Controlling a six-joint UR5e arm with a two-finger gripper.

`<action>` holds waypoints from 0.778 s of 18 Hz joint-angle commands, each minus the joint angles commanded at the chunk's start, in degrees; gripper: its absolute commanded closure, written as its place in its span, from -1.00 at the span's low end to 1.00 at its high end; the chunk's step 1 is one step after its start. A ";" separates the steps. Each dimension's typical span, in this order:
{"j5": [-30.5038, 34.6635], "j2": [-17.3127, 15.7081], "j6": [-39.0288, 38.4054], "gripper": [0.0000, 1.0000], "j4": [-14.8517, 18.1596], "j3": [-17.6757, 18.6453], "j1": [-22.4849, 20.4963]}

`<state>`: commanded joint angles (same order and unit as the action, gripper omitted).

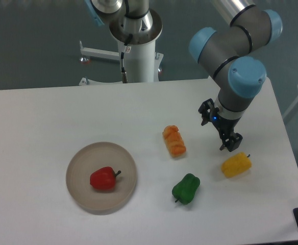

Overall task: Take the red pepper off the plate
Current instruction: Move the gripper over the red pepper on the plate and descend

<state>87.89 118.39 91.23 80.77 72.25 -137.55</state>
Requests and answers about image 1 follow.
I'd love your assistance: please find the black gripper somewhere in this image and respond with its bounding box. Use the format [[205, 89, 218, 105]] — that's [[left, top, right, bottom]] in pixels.
[[198, 99, 242, 152]]

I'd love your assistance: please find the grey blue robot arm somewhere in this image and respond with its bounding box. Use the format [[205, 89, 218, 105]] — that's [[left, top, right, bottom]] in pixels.
[[85, 1, 283, 151]]

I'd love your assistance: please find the yellow bell pepper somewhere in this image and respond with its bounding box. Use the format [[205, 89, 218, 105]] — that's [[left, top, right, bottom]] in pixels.
[[220, 152, 252, 178]]

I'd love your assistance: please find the green bell pepper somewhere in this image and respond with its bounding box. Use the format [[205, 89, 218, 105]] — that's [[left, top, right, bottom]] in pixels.
[[172, 173, 201, 205]]

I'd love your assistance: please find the red bell pepper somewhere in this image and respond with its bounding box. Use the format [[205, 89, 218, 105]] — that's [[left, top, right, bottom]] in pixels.
[[89, 166, 121, 191]]

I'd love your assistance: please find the beige round plate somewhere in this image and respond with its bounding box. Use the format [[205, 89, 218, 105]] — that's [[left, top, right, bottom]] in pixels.
[[66, 142, 137, 215]]

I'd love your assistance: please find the orange croissant bread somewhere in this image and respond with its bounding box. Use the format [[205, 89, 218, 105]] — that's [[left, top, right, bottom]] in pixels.
[[162, 125, 187, 158]]

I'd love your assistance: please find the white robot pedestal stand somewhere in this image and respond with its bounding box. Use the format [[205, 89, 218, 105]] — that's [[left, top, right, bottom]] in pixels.
[[77, 7, 165, 86]]

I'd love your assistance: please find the black cable on pedestal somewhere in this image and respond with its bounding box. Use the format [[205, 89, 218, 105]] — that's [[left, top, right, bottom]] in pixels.
[[120, 33, 133, 84]]

